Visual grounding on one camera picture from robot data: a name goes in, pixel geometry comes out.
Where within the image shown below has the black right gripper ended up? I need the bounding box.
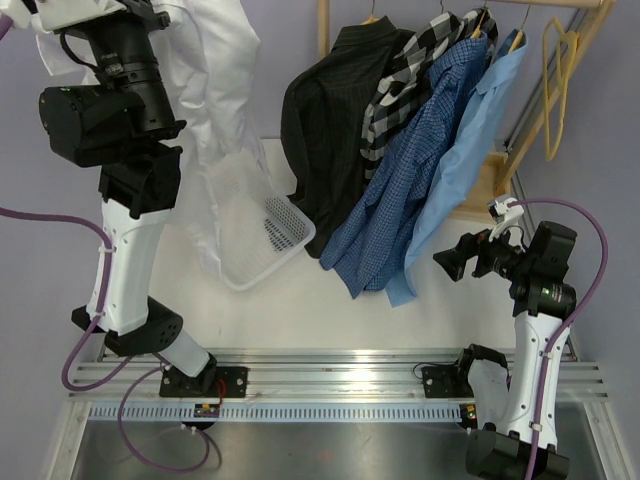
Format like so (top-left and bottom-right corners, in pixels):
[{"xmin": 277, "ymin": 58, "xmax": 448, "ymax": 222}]
[{"xmin": 434, "ymin": 219, "xmax": 535, "ymax": 283}]

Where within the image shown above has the yellow hanger of white shirt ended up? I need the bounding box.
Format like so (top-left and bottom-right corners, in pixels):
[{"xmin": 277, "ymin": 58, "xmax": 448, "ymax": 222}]
[{"xmin": 542, "ymin": 17, "xmax": 579, "ymax": 162}]

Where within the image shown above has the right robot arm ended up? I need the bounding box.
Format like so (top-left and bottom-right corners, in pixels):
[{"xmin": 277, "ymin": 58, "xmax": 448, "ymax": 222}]
[{"xmin": 433, "ymin": 222, "xmax": 577, "ymax": 479}]

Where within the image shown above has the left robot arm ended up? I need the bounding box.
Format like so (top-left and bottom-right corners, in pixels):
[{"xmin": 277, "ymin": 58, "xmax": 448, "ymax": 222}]
[{"xmin": 37, "ymin": 1, "xmax": 217, "ymax": 398}]

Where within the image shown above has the blue plaid shirt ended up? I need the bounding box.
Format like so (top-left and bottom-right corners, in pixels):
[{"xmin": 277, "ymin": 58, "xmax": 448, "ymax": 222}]
[{"xmin": 320, "ymin": 34, "xmax": 493, "ymax": 298}]

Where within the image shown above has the light blue shirt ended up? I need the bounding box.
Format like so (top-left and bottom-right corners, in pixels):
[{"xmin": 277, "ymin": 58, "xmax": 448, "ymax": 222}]
[{"xmin": 386, "ymin": 29, "xmax": 527, "ymax": 307}]

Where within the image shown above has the black white checkered shirt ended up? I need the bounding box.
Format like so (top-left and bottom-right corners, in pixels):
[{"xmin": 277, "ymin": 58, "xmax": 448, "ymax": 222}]
[{"xmin": 360, "ymin": 8, "xmax": 498, "ymax": 184}]

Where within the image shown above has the black pinstripe shirt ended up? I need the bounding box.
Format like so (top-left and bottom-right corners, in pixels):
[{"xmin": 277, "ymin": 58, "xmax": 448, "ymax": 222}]
[{"xmin": 281, "ymin": 17, "xmax": 413, "ymax": 259}]

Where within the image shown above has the hanger of plaid shirt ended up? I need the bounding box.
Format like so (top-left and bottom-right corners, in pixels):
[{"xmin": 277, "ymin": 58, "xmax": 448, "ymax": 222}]
[{"xmin": 469, "ymin": 1, "xmax": 495, "ymax": 39}]

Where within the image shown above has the yellow hanger of blue shirt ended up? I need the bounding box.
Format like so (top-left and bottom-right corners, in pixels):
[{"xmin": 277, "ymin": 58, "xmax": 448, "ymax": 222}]
[{"xmin": 508, "ymin": 5, "xmax": 531, "ymax": 54}]

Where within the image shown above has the hanger of black shirt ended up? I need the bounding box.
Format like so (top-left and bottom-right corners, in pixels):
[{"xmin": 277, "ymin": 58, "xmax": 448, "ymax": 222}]
[{"xmin": 361, "ymin": 0, "xmax": 380, "ymax": 26}]

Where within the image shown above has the wooden clothes rack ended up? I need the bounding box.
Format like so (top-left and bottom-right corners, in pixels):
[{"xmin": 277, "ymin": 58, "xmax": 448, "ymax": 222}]
[{"xmin": 315, "ymin": 0, "xmax": 619, "ymax": 226}]

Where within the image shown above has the white plastic laundry basket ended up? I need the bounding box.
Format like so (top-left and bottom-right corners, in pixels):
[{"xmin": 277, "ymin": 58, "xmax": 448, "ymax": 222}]
[{"xmin": 204, "ymin": 161, "xmax": 317, "ymax": 292}]

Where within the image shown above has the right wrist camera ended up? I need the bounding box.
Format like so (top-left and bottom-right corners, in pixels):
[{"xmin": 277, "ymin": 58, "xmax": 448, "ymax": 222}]
[{"xmin": 488, "ymin": 194, "xmax": 524, "ymax": 242}]

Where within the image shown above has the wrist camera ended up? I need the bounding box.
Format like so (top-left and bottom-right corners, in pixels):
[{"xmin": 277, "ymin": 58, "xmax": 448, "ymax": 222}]
[
  {"xmin": 488, "ymin": 194, "xmax": 524, "ymax": 242},
  {"xmin": 9, "ymin": 0, "xmax": 126, "ymax": 34}
]

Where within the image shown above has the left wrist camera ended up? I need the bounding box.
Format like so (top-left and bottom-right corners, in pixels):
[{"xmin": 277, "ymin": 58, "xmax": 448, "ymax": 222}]
[{"xmin": 9, "ymin": 0, "xmax": 126, "ymax": 34}]

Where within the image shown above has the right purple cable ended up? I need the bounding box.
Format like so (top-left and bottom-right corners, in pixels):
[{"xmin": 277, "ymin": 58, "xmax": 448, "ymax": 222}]
[{"xmin": 509, "ymin": 198, "xmax": 611, "ymax": 480}]

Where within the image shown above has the white slotted cable duct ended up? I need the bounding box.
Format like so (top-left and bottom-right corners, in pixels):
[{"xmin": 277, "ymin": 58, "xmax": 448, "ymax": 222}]
[{"xmin": 89, "ymin": 401, "xmax": 461, "ymax": 423}]

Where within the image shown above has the aluminium rail base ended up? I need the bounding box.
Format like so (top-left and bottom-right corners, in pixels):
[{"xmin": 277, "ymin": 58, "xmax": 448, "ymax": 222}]
[{"xmin": 69, "ymin": 348, "xmax": 609, "ymax": 403}]

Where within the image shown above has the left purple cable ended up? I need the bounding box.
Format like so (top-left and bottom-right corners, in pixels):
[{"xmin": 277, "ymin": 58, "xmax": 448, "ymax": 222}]
[{"xmin": 0, "ymin": 9, "xmax": 119, "ymax": 394}]

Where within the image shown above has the purple cable under duct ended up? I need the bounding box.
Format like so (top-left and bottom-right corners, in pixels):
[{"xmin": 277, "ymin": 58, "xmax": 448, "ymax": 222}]
[{"xmin": 117, "ymin": 367, "xmax": 221, "ymax": 474}]

